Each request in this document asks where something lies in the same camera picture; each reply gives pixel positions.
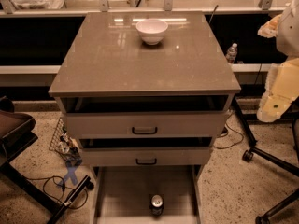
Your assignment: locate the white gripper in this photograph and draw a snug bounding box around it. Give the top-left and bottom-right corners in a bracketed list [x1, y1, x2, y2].
[257, 14, 299, 122]

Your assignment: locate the pepsi can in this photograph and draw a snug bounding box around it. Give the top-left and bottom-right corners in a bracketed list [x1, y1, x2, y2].
[149, 194, 164, 217]

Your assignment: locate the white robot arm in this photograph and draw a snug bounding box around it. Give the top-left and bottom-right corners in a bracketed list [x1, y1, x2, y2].
[257, 0, 299, 122]

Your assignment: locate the grey drawer cabinet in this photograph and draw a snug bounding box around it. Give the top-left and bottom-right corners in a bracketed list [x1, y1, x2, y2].
[48, 10, 242, 224]

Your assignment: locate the open bottom drawer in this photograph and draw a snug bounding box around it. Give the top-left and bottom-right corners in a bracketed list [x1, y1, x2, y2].
[89, 166, 204, 224]

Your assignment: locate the clear plastic water bottle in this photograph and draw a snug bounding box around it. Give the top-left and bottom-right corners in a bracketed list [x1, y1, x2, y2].
[226, 43, 237, 63]

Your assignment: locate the black wheeled stand base right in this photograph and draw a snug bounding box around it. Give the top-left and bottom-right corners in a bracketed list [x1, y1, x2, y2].
[232, 98, 299, 224]

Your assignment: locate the white ceramic bowl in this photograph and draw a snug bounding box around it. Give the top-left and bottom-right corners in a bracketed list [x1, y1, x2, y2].
[135, 19, 168, 45]

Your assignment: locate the black stand leg left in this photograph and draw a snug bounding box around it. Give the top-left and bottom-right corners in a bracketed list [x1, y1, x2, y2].
[47, 175, 94, 224]

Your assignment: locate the black cable on floor right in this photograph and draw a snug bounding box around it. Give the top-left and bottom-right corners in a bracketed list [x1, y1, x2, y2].
[213, 112, 245, 150]

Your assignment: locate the black cable on floor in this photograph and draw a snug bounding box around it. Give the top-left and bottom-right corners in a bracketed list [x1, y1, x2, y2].
[26, 175, 90, 224]
[213, 112, 245, 150]

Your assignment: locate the middle drawer with black handle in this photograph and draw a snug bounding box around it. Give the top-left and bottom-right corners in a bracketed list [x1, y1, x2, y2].
[79, 147, 211, 167]

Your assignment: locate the drawer with black handle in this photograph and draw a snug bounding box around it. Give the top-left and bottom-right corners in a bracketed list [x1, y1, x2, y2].
[79, 147, 211, 167]
[62, 112, 228, 139]

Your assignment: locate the top drawer with black handle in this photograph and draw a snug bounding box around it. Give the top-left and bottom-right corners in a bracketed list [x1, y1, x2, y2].
[62, 112, 228, 139]

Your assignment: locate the wire mesh basket with items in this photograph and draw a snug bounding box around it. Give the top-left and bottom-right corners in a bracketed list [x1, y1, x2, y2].
[49, 119, 82, 165]

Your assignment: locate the black cable on floor left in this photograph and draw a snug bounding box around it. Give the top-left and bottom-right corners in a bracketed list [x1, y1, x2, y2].
[26, 175, 90, 224]

